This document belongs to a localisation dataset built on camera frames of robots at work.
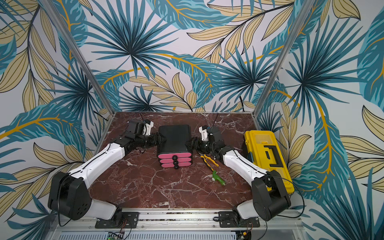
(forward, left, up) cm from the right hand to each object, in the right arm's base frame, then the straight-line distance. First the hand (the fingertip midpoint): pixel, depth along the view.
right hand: (188, 143), depth 82 cm
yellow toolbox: (-5, -41, 0) cm, 41 cm away
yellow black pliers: (0, -10, -16) cm, 19 cm away
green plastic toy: (-14, -16, -15) cm, 26 cm away
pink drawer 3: (-7, +8, -13) cm, 16 cm away
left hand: (+2, +14, +1) cm, 14 cm away
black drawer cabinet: (-5, +8, +2) cm, 10 cm away
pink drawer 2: (-7, +8, -7) cm, 12 cm away
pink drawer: (-6, +7, -2) cm, 10 cm away
